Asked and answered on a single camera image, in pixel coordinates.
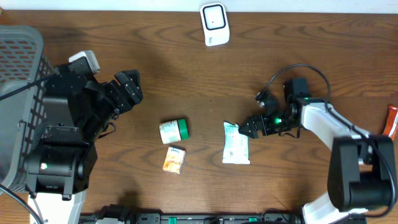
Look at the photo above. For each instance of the grey plastic basket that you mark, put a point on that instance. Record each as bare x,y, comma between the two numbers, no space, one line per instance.
22,62

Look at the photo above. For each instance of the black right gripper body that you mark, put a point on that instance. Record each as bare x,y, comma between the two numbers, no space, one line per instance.
277,122

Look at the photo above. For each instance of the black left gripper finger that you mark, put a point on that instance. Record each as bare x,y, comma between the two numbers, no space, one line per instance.
118,96
130,85

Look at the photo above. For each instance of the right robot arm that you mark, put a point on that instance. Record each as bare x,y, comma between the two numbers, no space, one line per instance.
362,170

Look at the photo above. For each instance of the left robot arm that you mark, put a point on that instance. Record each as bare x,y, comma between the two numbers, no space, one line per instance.
58,174

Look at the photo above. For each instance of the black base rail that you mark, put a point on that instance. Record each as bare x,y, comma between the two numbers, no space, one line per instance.
120,214

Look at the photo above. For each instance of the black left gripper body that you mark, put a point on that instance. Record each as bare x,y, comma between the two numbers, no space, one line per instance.
95,105

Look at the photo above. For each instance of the red snack packet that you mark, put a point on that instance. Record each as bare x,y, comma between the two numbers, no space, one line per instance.
391,126

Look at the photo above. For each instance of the orange tissue pack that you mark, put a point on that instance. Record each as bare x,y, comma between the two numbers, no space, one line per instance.
174,160

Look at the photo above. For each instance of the green lid jar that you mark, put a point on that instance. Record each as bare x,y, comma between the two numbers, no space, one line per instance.
173,131

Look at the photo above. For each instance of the teal wet wipes pack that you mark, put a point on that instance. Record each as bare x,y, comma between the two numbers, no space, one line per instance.
236,150

